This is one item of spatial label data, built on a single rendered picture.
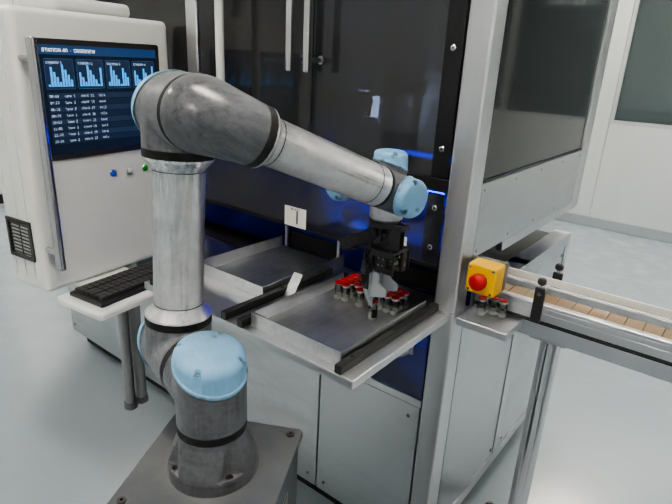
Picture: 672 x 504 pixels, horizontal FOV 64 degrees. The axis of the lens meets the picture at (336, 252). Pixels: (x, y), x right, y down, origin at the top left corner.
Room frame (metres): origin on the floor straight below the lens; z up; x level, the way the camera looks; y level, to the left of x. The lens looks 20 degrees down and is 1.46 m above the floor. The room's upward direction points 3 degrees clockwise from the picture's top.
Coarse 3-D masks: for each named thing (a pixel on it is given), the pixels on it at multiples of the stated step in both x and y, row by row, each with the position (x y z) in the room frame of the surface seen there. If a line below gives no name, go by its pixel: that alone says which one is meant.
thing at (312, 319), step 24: (312, 288) 1.26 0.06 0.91; (264, 312) 1.12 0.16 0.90; (288, 312) 1.17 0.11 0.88; (312, 312) 1.18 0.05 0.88; (336, 312) 1.18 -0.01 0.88; (360, 312) 1.19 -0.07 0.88; (384, 312) 1.20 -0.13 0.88; (408, 312) 1.14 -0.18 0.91; (288, 336) 1.02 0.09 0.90; (312, 336) 1.06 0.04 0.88; (336, 336) 1.06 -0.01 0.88; (360, 336) 1.07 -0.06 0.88; (336, 360) 0.94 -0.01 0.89
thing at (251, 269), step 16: (272, 240) 1.62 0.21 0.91; (224, 256) 1.47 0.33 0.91; (240, 256) 1.52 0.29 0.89; (256, 256) 1.54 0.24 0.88; (272, 256) 1.55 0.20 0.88; (288, 256) 1.56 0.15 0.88; (304, 256) 1.56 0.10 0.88; (208, 272) 1.37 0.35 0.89; (224, 272) 1.32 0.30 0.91; (240, 272) 1.41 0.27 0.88; (256, 272) 1.41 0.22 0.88; (272, 272) 1.42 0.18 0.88; (288, 272) 1.43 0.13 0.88; (304, 272) 1.36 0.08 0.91; (240, 288) 1.29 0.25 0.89; (256, 288) 1.25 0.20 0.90; (272, 288) 1.26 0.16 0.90
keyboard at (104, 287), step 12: (144, 264) 1.56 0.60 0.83; (108, 276) 1.45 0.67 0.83; (120, 276) 1.46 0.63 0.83; (132, 276) 1.46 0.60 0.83; (144, 276) 1.47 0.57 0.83; (84, 288) 1.36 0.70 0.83; (96, 288) 1.37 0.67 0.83; (108, 288) 1.37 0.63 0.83; (120, 288) 1.37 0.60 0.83; (132, 288) 1.39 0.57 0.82; (144, 288) 1.41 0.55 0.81; (84, 300) 1.33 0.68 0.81; (96, 300) 1.31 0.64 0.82; (108, 300) 1.32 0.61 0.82; (120, 300) 1.34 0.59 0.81
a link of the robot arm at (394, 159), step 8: (376, 152) 1.14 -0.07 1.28; (384, 152) 1.12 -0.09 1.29; (392, 152) 1.12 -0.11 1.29; (400, 152) 1.13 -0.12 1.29; (376, 160) 1.12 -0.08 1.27; (384, 160) 1.12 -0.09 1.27; (392, 160) 1.11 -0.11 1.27; (400, 160) 1.12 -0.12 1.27; (392, 168) 1.11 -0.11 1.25; (400, 168) 1.12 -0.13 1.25
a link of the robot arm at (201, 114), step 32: (192, 96) 0.75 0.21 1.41; (224, 96) 0.76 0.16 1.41; (192, 128) 0.74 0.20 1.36; (224, 128) 0.74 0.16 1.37; (256, 128) 0.76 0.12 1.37; (288, 128) 0.81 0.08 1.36; (256, 160) 0.77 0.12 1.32; (288, 160) 0.80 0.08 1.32; (320, 160) 0.84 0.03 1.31; (352, 160) 0.88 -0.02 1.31; (352, 192) 0.89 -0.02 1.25; (384, 192) 0.92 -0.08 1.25; (416, 192) 0.94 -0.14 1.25
